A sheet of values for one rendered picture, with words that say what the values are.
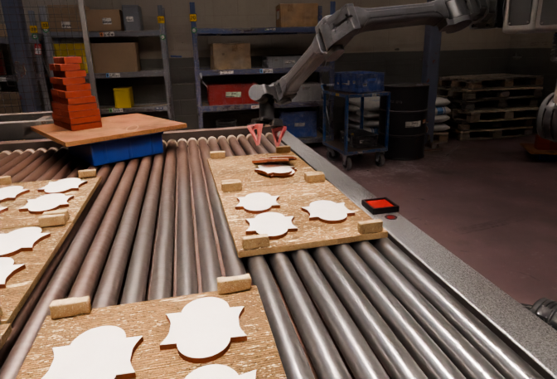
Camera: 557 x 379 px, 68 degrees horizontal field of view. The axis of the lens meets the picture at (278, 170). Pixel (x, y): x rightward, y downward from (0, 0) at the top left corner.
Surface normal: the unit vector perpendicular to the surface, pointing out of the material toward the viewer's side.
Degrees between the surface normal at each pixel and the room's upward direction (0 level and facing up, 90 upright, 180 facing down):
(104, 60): 90
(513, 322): 0
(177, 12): 90
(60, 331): 0
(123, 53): 90
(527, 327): 0
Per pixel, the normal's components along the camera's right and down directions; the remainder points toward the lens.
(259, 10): 0.18, 0.28
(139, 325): -0.03, -0.96
